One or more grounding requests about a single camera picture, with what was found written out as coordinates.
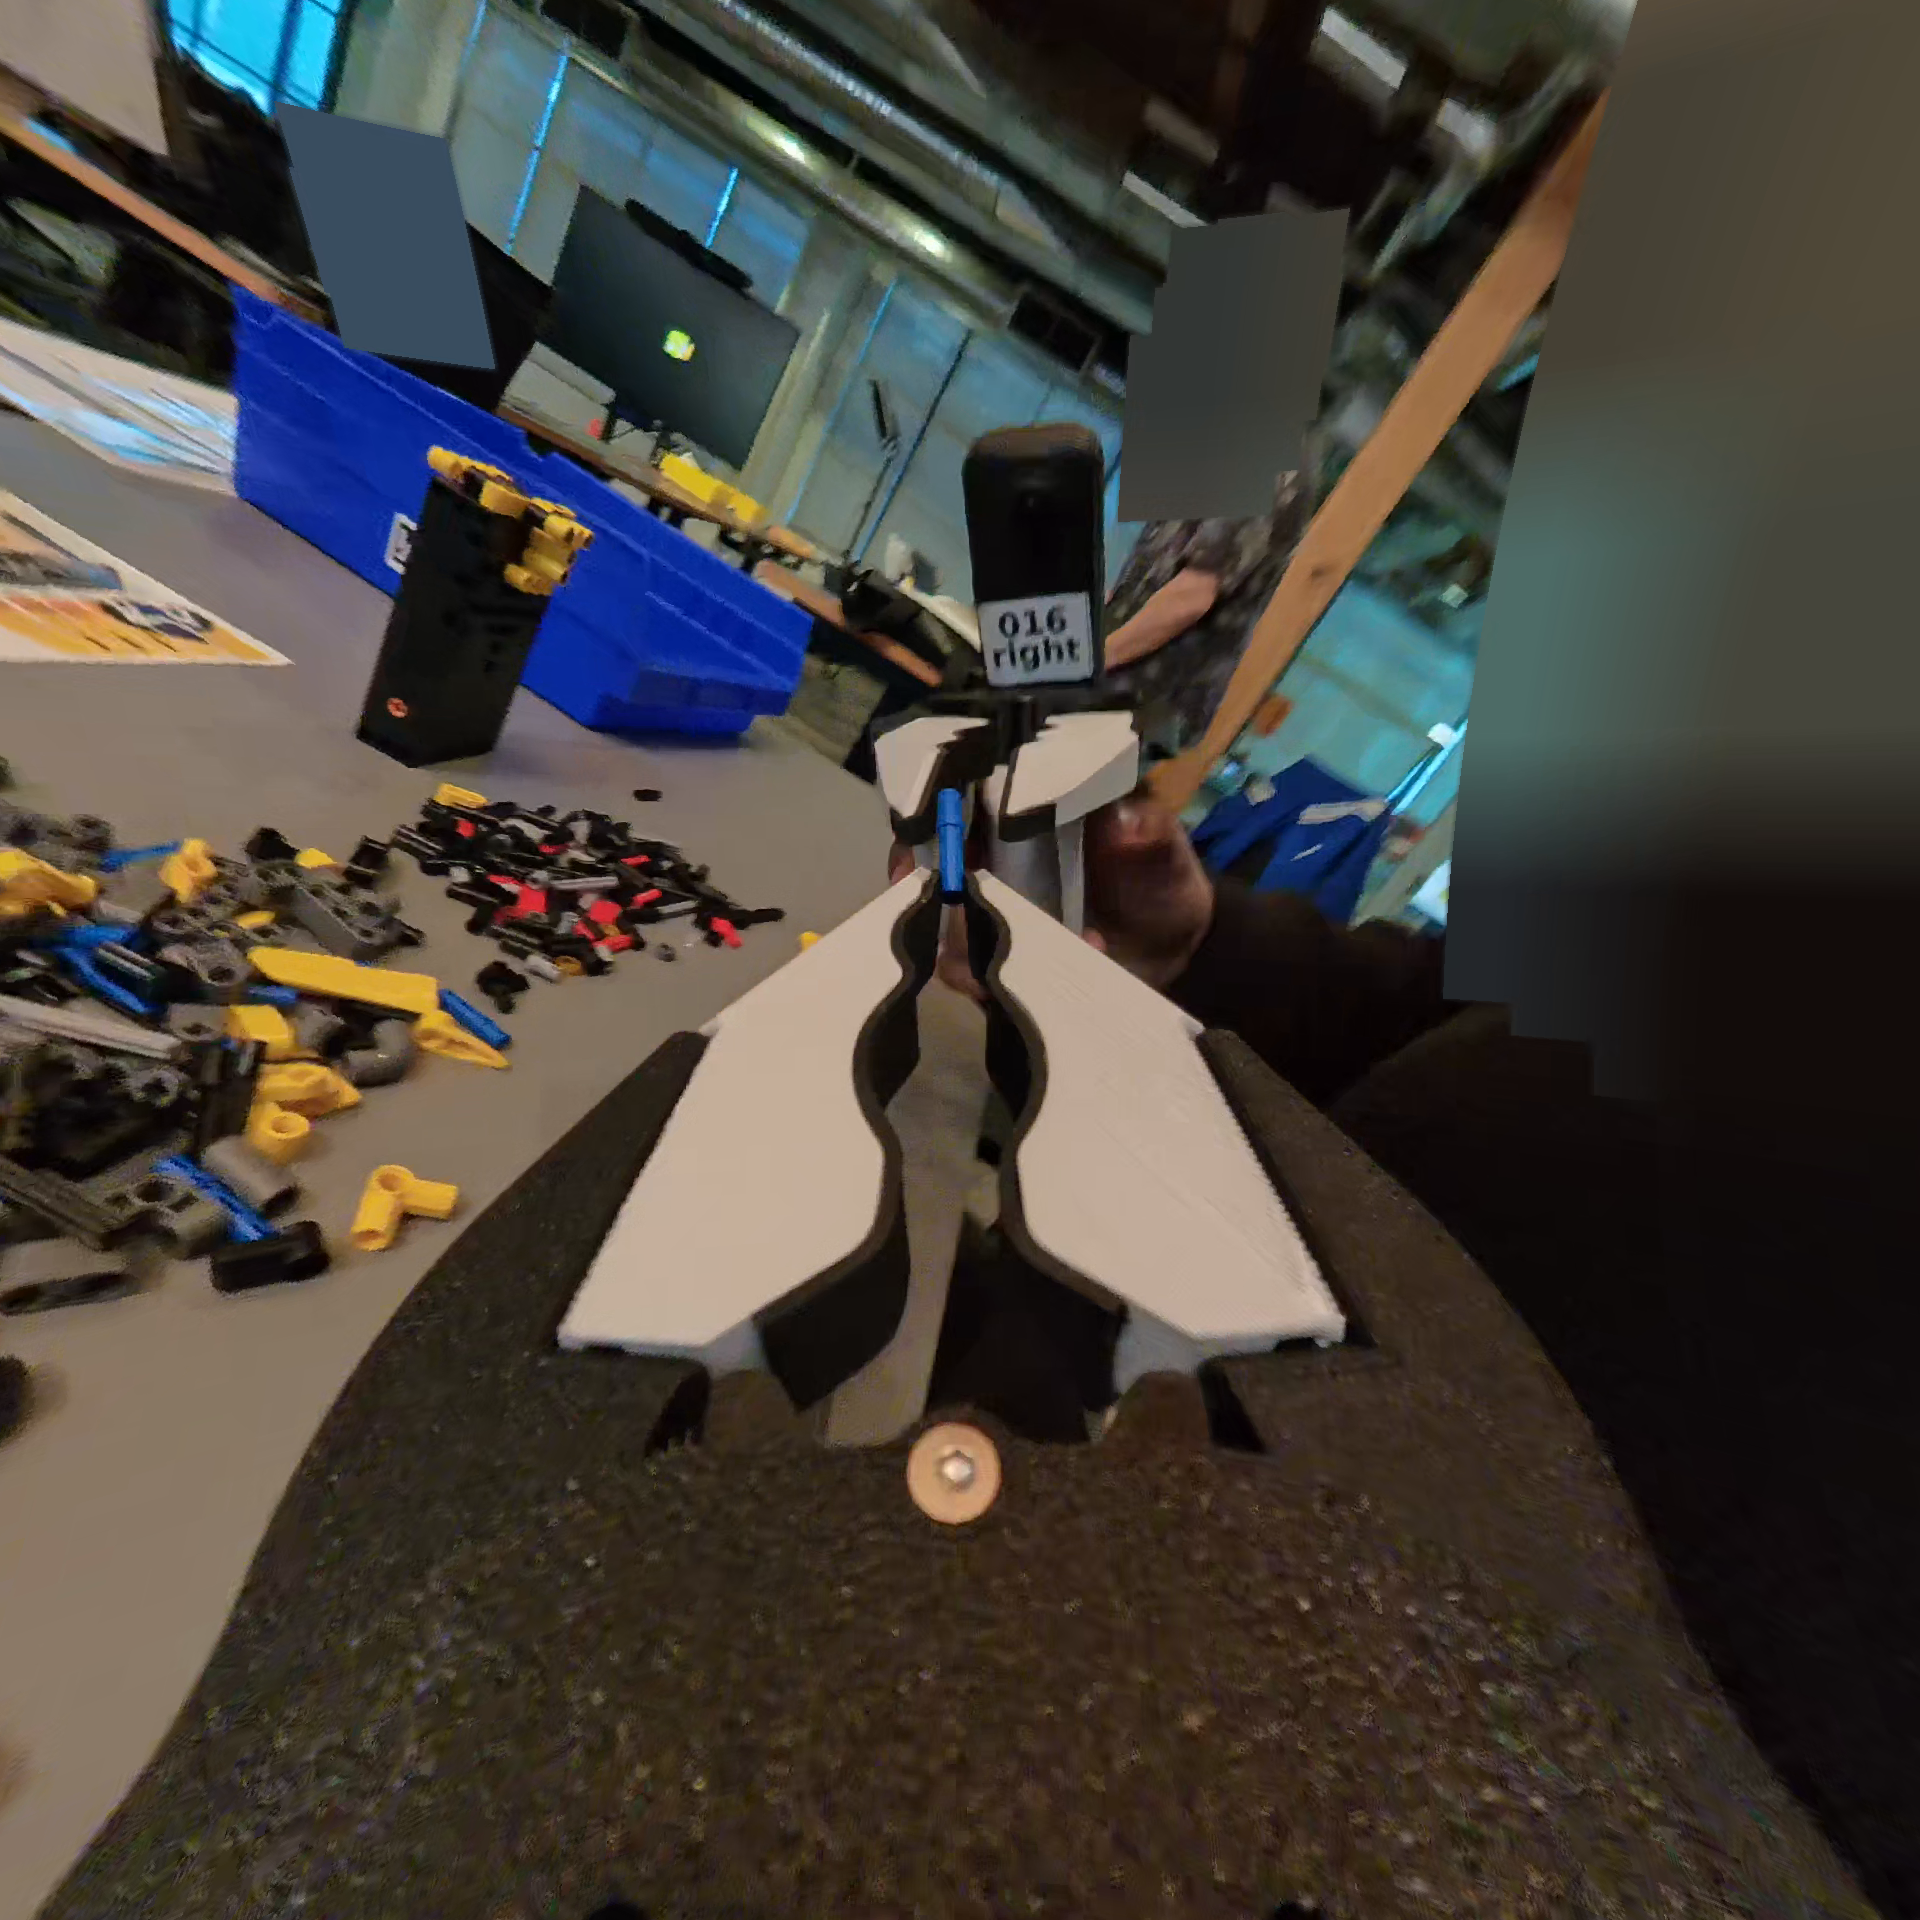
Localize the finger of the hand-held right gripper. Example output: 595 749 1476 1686
872 717 995 844
997 712 1142 842

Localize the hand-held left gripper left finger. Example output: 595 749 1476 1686
559 871 930 1411

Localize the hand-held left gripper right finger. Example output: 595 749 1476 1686
965 871 1348 1379

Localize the pile of black red pins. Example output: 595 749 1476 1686
393 778 786 979

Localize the pile of yellow black building pieces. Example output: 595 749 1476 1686
0 778 518 1442

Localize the person's right forearm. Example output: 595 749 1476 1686
1170 876 1515 1111

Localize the person's right hand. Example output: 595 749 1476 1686
889 795 1216 1005

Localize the blue crate with white label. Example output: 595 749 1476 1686
1193 755 1453 923

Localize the blue plastic bin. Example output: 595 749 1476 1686
230 286 815 738

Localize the wooden beam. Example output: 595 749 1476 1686
1142 89 1610 813

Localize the black monitor screen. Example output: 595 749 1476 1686
546 182 803 471

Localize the black perforated block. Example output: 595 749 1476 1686
356 446 593 769

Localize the yellow black sticker sheet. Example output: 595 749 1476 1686
0 486 295 669

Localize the printed paper sheet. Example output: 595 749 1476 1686
0 314 242 498

